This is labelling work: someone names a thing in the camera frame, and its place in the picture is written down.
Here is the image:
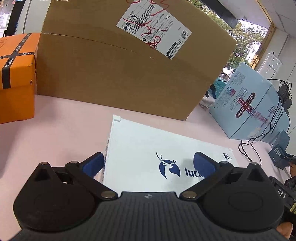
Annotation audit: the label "black power adapter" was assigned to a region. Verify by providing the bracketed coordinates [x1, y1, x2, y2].
[278, 84, 292, 110]

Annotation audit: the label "person hand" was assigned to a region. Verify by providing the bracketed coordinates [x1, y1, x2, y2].
[276, 159, 296, 240]

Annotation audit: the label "large brown cardboard box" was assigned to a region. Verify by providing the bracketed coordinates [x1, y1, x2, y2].
[37, 1, 236, 120]

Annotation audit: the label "light blue cardboard box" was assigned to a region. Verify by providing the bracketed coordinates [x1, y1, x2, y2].
[209, 63, 290, 143]

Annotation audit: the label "crumpled white paper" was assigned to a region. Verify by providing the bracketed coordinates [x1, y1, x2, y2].
[199, 96, 216, 110]

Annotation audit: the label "small dark blue box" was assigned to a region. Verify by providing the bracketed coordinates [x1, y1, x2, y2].
[268, 131, 290, 170]

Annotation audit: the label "black cables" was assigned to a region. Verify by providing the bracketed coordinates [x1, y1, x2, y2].
[238, 78, 293, 165]

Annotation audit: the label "clear plastic container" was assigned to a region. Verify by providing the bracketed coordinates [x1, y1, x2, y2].
[257, 52, 282, 80]

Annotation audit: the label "white plastic storage box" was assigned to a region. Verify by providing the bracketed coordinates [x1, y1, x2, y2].
[103, 115, 238, 195]

